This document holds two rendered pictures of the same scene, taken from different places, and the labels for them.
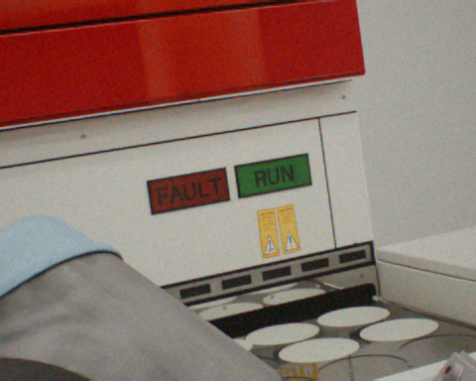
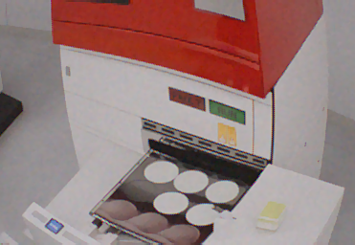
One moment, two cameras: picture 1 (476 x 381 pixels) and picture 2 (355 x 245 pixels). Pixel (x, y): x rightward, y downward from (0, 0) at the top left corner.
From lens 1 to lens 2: 1.67 m
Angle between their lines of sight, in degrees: 61
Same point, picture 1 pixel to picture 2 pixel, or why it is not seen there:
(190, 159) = (188, 87)
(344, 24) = (254, 74)
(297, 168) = (238, 115)
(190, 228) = (187, 113)
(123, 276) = not seen: outside the picture
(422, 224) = not seen: outside the picture
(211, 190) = (196, 103)
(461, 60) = not seen: outside the picture
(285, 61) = (222, 76)
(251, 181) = (215, 109)
